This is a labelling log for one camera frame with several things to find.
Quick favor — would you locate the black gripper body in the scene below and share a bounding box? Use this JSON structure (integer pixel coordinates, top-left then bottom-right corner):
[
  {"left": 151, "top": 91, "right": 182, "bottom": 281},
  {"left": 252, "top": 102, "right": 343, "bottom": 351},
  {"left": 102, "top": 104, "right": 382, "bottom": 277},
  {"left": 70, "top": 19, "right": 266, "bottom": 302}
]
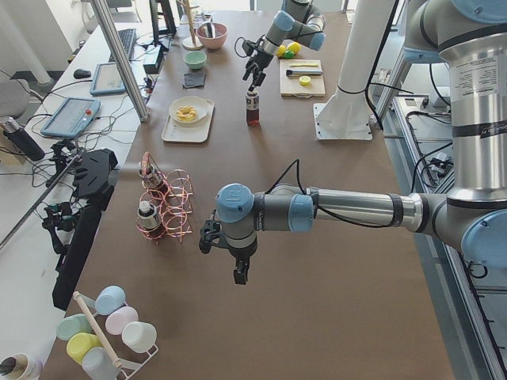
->
[
  {"left": 242, "top": 39, "right": 274, "bottom": 81},
  {"left": 199, "top": 210, "right": 226, "bottom": 254}
]

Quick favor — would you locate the tea bottle rack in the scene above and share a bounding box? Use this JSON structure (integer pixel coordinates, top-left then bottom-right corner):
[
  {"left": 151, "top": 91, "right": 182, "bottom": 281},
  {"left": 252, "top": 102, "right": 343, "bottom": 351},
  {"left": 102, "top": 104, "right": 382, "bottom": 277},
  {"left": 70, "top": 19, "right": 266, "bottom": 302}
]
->
[
  {"left": 246, "top": 90, "right": 260, "bottom": 127},
  {"left": 139, "top": 161, "right": 164, "bottom": 191},
  {"left": 137, "top": 200, "right": 165, "bottom": 239}
]

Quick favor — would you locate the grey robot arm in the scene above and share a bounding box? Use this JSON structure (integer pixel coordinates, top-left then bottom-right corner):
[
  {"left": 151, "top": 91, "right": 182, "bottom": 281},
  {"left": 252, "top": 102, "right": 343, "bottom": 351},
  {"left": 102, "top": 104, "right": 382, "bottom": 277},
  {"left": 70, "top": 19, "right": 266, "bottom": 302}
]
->
[
  {"left": 199, "top": 1, "right": 506, "bottom": 284},
  {"left": 242, "top": 1, "right": 326, "bottom": 91}
]

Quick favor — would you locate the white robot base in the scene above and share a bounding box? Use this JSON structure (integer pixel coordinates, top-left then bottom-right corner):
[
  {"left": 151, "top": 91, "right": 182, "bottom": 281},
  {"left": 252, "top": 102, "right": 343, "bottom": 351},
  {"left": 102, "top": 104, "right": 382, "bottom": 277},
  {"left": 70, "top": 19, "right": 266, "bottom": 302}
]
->
[{"left": 314, "top": 1, "right": 398, "bottom": 140}]

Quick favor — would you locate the tea bottle front rack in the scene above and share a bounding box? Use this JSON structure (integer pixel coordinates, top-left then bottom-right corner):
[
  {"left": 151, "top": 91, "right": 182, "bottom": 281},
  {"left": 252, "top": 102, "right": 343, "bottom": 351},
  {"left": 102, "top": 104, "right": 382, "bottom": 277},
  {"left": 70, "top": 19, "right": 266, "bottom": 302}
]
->
[{"left": 137, "top": 200, "right": 165, "bottom": 239}]

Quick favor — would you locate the cream serving tray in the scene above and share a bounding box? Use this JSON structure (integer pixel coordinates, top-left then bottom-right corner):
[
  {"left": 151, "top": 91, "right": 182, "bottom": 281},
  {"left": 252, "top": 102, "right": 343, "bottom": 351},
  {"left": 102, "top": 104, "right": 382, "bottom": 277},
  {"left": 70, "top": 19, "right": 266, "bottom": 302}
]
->
[{"left": 162, "top": 96, "right": 215, "bottom": 143}]

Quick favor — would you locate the whole lemon near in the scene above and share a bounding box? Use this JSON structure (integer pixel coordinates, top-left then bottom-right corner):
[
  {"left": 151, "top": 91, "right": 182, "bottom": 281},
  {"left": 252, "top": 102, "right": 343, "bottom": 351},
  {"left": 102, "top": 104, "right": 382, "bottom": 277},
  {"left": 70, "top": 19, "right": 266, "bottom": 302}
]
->
[{"left": 276, "top": 44, "right": 286, "bottom": 58}]

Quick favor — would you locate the whole lemon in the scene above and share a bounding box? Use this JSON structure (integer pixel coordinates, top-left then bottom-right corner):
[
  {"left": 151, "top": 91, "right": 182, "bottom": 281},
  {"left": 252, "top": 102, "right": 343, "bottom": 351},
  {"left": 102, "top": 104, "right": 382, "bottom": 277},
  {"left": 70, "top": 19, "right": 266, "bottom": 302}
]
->
[
  {"left": 276, "top": 44, "right": 286, "bottom": 58},
  {"left": 286, "top": 42, "right": 301, "bottom": 55}
]

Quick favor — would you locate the steel muddler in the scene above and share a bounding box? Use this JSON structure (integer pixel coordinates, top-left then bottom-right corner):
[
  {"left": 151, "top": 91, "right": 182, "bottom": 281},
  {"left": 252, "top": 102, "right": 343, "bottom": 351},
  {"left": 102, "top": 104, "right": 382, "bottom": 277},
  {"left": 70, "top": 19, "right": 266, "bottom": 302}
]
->
[{"left": 285, "top": 67, "right": 322, "bottom": 77}]

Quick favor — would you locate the green lime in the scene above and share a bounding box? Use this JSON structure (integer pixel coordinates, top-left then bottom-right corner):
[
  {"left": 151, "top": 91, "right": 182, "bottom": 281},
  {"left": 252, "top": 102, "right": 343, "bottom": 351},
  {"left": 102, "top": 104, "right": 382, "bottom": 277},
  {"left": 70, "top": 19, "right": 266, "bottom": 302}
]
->
[{"left": 283, "top": 50, "right": 295, "bottom": 59}]

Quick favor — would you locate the wooden cutting board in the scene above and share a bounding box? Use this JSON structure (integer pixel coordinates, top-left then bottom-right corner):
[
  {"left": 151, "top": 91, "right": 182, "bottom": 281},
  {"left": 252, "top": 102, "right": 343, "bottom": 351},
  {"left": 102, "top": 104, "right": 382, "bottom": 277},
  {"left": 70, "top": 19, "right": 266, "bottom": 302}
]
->
[{"left": 280, "top": 59, "right": 326, "bottom": 97}]

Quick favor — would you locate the yellow plastic knife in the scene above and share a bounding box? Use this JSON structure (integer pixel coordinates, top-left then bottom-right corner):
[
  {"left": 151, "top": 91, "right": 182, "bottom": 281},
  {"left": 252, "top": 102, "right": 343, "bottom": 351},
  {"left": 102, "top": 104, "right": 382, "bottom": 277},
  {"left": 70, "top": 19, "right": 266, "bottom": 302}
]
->
[{"left": 289, "top": 61, "right": 319, "bottom": 67}]

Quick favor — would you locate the whole lemon far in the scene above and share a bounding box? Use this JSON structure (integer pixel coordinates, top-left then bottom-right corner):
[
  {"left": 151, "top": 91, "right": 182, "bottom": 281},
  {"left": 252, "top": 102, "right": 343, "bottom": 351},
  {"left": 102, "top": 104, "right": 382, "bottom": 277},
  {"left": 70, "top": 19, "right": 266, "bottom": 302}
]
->
[{"left": 286, "top": 42, "right": 301, "bottom": 55}]

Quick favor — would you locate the half lemon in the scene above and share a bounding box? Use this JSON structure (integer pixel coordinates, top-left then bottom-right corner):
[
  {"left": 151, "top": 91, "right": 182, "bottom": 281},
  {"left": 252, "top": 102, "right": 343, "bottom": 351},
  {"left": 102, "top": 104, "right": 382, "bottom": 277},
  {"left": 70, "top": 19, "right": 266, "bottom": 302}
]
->
[{"left": 299, "top": 75, "right": 311, "bottom": 86}]

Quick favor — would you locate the pink bowl with ice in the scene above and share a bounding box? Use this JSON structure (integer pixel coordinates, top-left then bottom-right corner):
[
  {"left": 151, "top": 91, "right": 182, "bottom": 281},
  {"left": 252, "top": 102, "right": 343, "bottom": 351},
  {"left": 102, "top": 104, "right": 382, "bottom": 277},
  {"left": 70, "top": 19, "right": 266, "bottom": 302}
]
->
[{"left": 196, "top": 21, "right": 228, "bottom": 50}]

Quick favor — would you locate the green bowl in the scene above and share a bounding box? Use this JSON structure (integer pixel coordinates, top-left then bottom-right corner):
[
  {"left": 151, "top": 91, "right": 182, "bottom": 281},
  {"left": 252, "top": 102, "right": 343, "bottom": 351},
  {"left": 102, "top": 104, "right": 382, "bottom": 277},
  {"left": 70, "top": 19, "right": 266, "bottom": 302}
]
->
[{"left": 183, "top": 51, "right": 208, "bottom": 70}]

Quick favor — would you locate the white round plate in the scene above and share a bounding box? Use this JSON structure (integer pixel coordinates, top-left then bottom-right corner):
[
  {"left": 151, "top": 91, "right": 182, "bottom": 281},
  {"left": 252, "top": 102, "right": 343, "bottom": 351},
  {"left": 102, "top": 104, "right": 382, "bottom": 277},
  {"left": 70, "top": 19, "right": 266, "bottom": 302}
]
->
[{"left": 169, "top": 96, "right": 208, "bottom": 124}]

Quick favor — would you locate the grey folded cloth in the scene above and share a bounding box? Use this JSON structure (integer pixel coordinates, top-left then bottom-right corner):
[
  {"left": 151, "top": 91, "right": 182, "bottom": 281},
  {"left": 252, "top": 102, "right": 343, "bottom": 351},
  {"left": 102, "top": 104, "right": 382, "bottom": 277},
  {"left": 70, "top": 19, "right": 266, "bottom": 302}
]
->
[{"left": 182, "top": 72, "right": 206, "bottom": 89}]

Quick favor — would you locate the black power box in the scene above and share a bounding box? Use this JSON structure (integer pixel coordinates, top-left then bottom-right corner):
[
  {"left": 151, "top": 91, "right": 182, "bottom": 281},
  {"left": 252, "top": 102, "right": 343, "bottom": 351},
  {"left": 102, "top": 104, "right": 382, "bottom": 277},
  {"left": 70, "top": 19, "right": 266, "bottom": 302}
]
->
[{"left": 143, "top": 45, "right": 164, "bottom": 74}]

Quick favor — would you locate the blue cup on rack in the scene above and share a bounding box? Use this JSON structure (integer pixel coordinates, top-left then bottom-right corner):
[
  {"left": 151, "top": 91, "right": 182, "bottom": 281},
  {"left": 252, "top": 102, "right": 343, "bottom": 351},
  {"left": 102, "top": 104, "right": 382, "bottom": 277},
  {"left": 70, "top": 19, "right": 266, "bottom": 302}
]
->
[{"left": 95, "top": 285, "right": 126, "bottom": 316}]

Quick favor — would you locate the white cup on rack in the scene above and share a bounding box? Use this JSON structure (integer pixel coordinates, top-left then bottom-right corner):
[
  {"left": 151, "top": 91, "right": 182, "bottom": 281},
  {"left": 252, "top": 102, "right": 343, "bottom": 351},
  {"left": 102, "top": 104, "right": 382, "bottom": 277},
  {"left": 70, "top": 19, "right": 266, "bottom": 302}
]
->
[{"left": 121, "top": 321, "right": 157, "bottom": 353}]

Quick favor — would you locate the pink cup on rack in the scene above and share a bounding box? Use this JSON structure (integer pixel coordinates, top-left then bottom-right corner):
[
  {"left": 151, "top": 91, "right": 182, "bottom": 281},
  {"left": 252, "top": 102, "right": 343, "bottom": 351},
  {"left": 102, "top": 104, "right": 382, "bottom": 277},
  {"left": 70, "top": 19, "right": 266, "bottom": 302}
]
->
[{"left": 105, "top": 306, "right": 139, "bottom": 335}]

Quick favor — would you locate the black keyboard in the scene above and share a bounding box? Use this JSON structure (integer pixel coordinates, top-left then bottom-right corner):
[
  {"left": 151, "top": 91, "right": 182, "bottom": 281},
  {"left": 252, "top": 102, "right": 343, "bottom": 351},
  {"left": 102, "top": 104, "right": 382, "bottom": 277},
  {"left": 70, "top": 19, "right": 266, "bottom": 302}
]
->
[{"left": 117, "top": 28, "right": 136, "bottom": 61}]

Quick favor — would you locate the teach pendant right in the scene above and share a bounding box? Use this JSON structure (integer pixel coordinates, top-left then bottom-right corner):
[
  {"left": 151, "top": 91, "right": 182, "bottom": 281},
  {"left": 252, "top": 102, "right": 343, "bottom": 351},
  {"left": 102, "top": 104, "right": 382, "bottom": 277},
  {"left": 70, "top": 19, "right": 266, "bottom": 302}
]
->
[{"left": 90, "top": 63, "right": 126, "bottom": 96}]

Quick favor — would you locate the teach pendant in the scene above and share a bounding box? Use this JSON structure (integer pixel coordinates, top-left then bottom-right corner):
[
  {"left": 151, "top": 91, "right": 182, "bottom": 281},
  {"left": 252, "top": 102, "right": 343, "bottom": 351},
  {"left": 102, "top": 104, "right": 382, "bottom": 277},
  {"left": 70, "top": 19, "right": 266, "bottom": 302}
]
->
[
  {"left": 40, "top": 97, "right": 101, "bottom": 139},
  {"left": 90, "top": 63, "right": 126, "bottom": 96}
]

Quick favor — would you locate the green cup on rack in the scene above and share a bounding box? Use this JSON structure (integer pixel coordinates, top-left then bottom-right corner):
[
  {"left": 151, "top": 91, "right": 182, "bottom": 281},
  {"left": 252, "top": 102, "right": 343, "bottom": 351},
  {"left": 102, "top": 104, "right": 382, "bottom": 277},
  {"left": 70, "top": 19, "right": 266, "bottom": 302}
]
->
[{"left": 56, "top": 313, "right": 93, "bottom": 341}]

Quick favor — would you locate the yellow cup on rack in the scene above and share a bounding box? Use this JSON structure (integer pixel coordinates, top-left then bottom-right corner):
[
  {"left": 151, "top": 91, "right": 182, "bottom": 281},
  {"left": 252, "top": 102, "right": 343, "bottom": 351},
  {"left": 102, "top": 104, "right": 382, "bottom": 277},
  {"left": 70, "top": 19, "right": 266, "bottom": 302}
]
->
[{"left": 66, "top": 332, "right": 102, "bottom": 365}]

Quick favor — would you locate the grey cup on rack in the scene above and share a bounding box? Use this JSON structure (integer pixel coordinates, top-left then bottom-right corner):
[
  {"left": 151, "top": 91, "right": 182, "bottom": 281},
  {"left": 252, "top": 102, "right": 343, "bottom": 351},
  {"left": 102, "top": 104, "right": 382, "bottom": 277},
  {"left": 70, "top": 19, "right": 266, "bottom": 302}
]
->
[{"left": 82, "top": 347, "right": 120, "bottom": 380}]

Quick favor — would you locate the black computer mouse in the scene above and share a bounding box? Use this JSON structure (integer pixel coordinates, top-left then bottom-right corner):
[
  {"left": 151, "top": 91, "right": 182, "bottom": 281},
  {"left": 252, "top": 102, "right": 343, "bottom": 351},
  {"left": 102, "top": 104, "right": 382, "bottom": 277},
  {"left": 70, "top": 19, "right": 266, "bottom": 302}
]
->
[{"left": 73, "top": 69, "right": 91, "bottom": 79}]

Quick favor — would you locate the teach pendant left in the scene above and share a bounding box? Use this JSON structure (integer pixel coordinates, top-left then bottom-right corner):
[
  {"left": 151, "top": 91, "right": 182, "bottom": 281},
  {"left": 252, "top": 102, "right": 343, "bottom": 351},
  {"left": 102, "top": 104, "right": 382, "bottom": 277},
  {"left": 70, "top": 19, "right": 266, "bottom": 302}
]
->
[{"left": 40, "top": 97, "right": 101, "bottom": 139}]

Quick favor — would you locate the black water flask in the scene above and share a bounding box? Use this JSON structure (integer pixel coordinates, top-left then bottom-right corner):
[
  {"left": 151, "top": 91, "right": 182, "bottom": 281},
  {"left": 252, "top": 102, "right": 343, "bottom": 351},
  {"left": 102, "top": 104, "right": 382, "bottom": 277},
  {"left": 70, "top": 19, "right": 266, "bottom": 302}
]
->
[{"left": 1, "top": 116, "right": 44, "bottom": 161}]

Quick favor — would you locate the copper wire bottle rack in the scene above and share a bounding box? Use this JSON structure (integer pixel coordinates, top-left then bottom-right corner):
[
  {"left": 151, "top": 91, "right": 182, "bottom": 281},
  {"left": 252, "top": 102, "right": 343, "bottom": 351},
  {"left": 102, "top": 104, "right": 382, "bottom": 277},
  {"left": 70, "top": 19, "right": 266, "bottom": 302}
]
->
[{"left": 137, "top": 151, "right": 194, "bottom": 241}]

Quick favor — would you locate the braided ring bread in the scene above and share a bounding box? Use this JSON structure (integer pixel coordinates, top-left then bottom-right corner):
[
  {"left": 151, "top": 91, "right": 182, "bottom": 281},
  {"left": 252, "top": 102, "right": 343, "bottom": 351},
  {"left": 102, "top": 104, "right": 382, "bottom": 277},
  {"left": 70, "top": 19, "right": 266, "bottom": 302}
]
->
[{"left": 176, "top": 105, "right": 197, "bottom": 122}]

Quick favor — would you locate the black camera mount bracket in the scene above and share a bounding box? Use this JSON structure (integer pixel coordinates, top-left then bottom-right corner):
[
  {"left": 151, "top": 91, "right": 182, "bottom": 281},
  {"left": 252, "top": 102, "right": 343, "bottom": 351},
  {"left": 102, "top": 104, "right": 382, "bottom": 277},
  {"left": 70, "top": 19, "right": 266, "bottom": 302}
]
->
[{"left": 52, "top": 148, "right": 118, "bottom": 311}]

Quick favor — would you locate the white wire cup rack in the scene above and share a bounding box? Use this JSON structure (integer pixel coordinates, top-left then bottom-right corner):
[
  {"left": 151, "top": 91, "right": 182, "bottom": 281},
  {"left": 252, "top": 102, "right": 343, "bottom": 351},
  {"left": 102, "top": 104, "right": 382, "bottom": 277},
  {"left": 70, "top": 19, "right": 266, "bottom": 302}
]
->
[{"left": 72, "top": 291, "right": 159, "bottom": 379}]

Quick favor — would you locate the aluminium camera post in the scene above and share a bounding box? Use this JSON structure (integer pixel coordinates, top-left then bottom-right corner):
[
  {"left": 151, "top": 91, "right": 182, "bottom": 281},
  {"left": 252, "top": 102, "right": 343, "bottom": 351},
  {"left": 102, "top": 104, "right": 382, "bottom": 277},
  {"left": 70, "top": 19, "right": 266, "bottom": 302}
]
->
[{"left": 90, "top": 0, "right": 150, "bottom": 123}]

